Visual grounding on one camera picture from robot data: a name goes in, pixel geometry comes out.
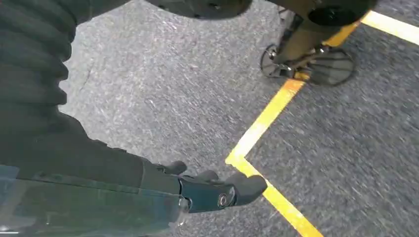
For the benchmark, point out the ribbed grey robot right arm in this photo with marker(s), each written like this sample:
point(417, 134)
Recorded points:
point(29, 59)

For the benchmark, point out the yellow floor tape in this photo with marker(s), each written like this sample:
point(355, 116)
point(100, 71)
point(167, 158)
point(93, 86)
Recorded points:
point(262, 121)

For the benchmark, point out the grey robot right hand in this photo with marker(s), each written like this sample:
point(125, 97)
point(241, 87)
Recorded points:
point(82, 183)

